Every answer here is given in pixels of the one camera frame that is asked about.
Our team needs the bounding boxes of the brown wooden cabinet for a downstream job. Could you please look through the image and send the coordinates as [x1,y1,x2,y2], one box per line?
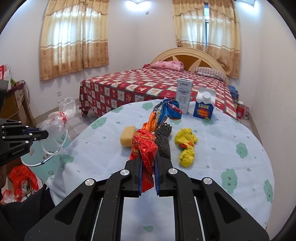
[1,80,36,127]

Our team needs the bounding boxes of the red bag with clear plastic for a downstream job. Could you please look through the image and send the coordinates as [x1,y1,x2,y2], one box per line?
[1,190,17,203]

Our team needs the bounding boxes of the red orange snack wrapper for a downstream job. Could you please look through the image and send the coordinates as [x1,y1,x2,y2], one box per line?
[130,98,182,192]

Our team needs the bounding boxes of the beige curtain behind bed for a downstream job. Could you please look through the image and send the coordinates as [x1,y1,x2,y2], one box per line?
[172,1,241,79]

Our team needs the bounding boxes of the teal trash bin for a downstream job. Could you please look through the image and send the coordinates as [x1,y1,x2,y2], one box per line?
[21,130,70,183]

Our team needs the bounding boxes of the blue folded cloth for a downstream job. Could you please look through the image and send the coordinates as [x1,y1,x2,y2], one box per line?
[228,85,239,98]

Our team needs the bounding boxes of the clear plastic bag on floor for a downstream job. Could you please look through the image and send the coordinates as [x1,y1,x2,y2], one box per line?
[58,97,77,119]

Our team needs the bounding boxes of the beige side window curtain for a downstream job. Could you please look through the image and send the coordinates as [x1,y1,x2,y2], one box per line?
[40,1,109,81]

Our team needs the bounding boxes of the bed with red checkered cover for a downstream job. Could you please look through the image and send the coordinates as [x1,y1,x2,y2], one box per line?
[79,67,236,118]

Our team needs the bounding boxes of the yellow sponge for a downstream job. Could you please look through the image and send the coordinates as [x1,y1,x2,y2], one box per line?
[120,126,136,147]

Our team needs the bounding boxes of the red bag on floor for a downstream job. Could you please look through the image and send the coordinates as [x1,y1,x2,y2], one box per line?
[8,165,39,201]

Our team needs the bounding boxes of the blue milk carton white cap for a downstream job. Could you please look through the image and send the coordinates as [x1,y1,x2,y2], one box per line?
[193,87,216,120]

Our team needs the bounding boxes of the grey tall carton box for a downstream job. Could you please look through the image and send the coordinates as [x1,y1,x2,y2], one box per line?
[176,78,193,114]

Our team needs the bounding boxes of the yellow plastic bag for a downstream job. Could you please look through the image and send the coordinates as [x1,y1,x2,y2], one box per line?
[175,128,198,168]

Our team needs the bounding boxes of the striped pillow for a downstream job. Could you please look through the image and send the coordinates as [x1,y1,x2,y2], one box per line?
[195,67,225,81]

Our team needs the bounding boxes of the pink pillow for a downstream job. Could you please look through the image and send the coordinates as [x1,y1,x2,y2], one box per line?
[151,61,185,71]

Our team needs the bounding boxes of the red box by bed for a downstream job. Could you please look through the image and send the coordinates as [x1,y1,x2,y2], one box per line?
[236,100,249,120]

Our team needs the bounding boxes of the black foam net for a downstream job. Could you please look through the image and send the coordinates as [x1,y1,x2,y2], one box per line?
[154,123,172,159]

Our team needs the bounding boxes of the red white box on cabinet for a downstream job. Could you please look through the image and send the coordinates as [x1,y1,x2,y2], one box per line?
[0,64,11,90]

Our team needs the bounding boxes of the cream wooden headboard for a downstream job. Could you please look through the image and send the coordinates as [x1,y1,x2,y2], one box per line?
[151,47,230,85]

